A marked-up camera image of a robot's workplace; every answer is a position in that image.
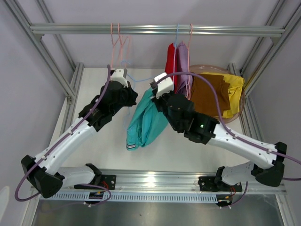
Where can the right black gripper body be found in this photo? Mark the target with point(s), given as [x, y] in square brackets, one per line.
[162, 104]

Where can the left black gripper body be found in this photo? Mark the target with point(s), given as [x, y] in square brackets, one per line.
[126, 100]

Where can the blue hanger of teal trousers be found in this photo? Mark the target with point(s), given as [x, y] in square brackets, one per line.
[131, 84]

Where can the teal trousers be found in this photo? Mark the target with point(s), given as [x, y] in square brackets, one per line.
[146, 124]

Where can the brown trousers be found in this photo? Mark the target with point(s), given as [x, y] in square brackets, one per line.
[203, 97]

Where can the pink hanger of brown trousers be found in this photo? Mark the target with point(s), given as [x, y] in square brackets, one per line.
[124, 48]

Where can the yellow trousers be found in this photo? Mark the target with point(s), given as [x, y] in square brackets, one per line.
[234, 92]

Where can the pink hanger of yellow trousers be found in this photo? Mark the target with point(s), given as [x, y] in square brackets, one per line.
[114, 42]

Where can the blue hanger of red trousers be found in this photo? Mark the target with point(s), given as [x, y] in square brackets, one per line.
[175, 46]

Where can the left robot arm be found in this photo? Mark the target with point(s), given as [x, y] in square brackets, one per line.
[91, 119]

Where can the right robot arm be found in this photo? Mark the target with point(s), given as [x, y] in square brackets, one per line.
[264, 165]

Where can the purple trousers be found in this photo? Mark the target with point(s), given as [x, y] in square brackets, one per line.
[182, 66]

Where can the empty pink hanger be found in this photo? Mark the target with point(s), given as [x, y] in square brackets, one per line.
[187, 83]

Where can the red trousers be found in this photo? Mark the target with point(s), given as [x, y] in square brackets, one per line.
[171, 60]

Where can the pink translucent plastic basket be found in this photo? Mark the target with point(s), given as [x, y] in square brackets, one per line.
[232, 70]

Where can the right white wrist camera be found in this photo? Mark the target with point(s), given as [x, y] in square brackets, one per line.
[163, 87]

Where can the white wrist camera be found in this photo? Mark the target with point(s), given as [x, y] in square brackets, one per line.
[120, 75]
[163, 87]

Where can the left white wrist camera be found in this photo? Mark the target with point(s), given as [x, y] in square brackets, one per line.
[120, 75]

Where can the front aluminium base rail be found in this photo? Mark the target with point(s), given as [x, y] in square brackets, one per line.
[135, 181]

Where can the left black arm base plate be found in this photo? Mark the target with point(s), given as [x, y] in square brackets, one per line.
[107, 181]

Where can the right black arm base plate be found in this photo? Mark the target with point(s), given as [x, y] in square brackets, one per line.
[208, 184]

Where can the white slotted cable duct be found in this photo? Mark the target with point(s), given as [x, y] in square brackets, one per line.
[195, 197]

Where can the aluminium frame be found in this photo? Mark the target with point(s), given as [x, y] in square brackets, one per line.
[170, 152]

